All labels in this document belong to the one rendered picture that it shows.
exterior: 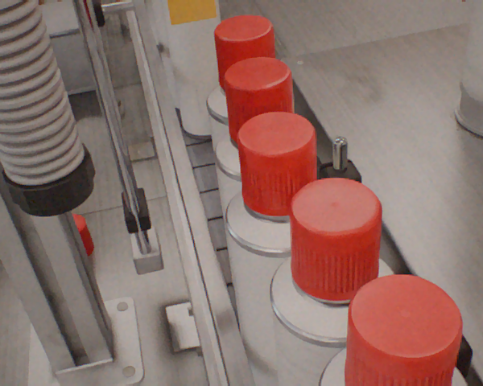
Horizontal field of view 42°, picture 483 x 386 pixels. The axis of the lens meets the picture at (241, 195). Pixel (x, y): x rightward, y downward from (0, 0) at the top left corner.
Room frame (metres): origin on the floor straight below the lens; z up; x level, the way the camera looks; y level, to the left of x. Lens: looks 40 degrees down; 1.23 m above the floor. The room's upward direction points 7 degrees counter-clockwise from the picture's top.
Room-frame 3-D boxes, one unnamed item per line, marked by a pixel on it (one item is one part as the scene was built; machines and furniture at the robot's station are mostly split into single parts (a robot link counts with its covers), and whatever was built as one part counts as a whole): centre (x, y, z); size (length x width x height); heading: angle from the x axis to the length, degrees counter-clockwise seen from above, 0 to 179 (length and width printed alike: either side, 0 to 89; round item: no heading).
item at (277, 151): (0.22, -0.02, 0.98); 0.05 x 0.05 x 0.20
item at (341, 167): (0.40, -0.08, 0.89); 0.03 x 0.03 x 0.12; 9
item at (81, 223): (0.43, 0.16, 0.85); 0.03 x 0.03 x 0.03
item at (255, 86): (0.27, -0.01, 0.98); 0.05 x 0.05 x 0.20
